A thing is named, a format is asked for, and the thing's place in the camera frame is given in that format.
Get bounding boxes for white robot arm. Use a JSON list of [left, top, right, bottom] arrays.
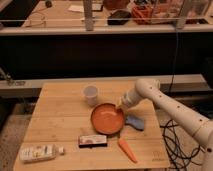
[[116, 79, 213, 171]]

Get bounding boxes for blue sponge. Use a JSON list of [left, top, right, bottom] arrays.
[[126, 115, 144, 131]]

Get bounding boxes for translucent plastic cup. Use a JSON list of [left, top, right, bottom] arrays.
[[83, 85, 98, 106]]

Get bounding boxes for orange toy carrot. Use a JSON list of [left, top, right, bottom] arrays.
[[118, 138, 137, 163]]

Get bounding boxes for dark rectangular box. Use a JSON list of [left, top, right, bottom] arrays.
[[78, 134, 107, 148]]

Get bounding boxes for black tray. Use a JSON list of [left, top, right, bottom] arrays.
[[107, 10, 131, 25]]

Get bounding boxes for orange basket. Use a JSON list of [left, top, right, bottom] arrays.
[[131, 5, 152, 25]]

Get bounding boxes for clear plastic bottle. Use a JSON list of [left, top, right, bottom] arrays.
[[19, 144, 65, 163]]

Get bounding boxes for black cable bundle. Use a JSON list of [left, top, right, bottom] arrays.
[[159, 119, 209, 171]]

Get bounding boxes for grey vertical post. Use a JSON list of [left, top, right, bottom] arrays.
[[83, 0, 93, 31], [176, 0, 191, 29]]

